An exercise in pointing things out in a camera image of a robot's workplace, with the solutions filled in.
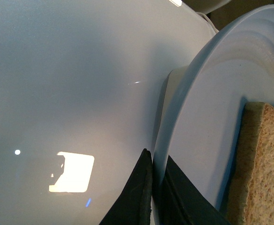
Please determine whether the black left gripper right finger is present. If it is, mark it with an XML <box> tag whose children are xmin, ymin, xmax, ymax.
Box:
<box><xmin>159</xmin><ymin>157</ymin><xmax>228</xmax><ymax>225</ymax></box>

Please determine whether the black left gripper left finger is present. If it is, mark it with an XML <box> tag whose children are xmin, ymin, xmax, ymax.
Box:
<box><xmin>100</xmin><ymin>149</ymin><xmax>152</xmax><ymax>225</ymax></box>

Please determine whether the light blue round plate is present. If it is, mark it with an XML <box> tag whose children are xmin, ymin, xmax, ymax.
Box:
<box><xmin>153</xmin><ymin>5</ymin><xmax>274</xmax><ymax>225</ymax></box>

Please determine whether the brown bread slice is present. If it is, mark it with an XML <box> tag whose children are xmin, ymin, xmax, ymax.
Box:
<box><xmin>227</xmin><ymin>102</ymin><xmax>274</xmax><ymax>225</ymax></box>

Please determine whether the silver white toaster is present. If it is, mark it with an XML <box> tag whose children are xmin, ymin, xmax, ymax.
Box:
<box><xmin>183</xmin><ymin>0</ymin><xmax>231</xmax><ymax>15</ymax></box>

